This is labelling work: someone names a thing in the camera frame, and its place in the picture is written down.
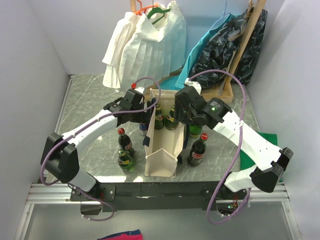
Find silver beverage can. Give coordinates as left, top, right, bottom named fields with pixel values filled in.
left=139, top=123, right=149, bottom=136

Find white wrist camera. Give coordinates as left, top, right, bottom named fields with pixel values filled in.
left=131, top=82, right=146, bottom=95
left=184, top=78, right=202, bottom=95

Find teal shirt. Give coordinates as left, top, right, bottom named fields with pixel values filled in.
left=159, top=13, right=236, bottom=91

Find black base beam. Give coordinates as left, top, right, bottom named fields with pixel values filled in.
left=69, top=179, right=253, bottom=213

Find green cloth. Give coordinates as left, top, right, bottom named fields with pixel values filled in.
left=238, top=130, right=284, bottom=183

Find front right cola bottle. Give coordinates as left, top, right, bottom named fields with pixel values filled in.
left=187, top=133, right=208, bottom=167

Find front left cola bottle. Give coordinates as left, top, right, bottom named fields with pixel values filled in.
left=117, top=128, right=135, bottom=157

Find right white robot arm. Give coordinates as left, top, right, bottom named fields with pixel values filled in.
left=174, top=86, right=294, bottom=199

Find pink and blue cloth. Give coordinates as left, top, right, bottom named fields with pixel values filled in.
left=97, top=229, right=143, bottom=240

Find wooden clothes rack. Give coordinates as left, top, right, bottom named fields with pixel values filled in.
left=129, top=0, right=267, bottom=104

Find white pleated garment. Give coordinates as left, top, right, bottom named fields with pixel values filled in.
left=102, top=0, right=187, bottom=91

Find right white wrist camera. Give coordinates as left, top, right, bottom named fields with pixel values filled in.
left=184, top=78, right=202, bottom=95

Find green bottle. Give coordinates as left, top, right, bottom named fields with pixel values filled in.
left=189, top=124, right=202, bottom=138
left=117, top=149, right=135, bottom=172
left=165, top=105, right=178, bottom=131
left=154, top=103, right=165, bottom=130

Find blue wire hanger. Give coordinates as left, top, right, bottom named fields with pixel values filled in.
left=209, top=0, right=231, bottom=31

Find orange hanger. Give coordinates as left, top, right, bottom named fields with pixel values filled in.
left=132, top=0, right=159, bottom=16

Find green hanger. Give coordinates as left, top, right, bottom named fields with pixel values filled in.
left=146, top=5, right=172, bottom=25

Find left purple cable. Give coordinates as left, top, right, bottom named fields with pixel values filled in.
left=39, top=76, right=162, bottom=222

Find cola bottle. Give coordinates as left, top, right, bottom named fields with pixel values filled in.
left=187, top=133, right=208, bottom=167
left=117, top=128, right=135, bottom=157

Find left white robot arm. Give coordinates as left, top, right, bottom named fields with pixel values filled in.
left=40, top=87, right=151, bottom=201

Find dark patterned garment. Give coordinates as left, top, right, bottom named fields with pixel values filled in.
left=188, top=9, right=268, bottom=85

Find cream canvas tote bag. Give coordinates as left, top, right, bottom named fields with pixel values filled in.
left=141, top=87, right=188, bottom=178

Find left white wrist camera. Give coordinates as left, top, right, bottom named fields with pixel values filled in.
left=131, top=82, right=146, bottom=95

